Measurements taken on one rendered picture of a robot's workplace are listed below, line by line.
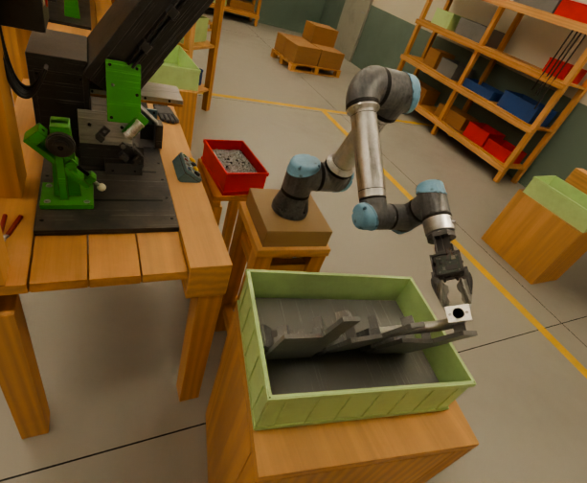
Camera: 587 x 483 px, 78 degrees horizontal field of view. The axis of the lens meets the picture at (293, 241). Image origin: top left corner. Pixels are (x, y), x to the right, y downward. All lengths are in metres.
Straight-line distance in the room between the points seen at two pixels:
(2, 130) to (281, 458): 1.18
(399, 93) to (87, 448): 1.75
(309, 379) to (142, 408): 1.02
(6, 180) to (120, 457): 1.13
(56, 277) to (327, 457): 0.87
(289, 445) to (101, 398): 1.11
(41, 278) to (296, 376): 0.74
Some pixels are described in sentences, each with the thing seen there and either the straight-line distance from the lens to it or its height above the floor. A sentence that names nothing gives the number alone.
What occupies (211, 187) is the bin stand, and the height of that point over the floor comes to 0.80.
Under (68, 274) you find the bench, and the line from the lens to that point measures 1.20.
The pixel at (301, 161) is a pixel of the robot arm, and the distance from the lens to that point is 1.38.
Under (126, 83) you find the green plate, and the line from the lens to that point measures 1.55.
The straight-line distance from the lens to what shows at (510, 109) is 6.19.
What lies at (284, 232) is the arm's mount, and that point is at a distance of 1.38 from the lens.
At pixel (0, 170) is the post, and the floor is 0.99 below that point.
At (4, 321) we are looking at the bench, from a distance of 1.31.
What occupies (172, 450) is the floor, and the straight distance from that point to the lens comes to 1.86.
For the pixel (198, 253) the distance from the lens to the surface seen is 1.24.
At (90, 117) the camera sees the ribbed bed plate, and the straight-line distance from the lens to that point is 1.59.
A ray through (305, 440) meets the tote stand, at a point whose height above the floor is 0.79.
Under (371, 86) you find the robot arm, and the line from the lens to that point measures 1.12.
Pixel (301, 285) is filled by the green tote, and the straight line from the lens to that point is 1.22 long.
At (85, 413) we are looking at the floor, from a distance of 1.94.
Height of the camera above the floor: 1.74
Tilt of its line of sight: 37 degrees down
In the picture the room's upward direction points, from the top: 20 degrees clockwise
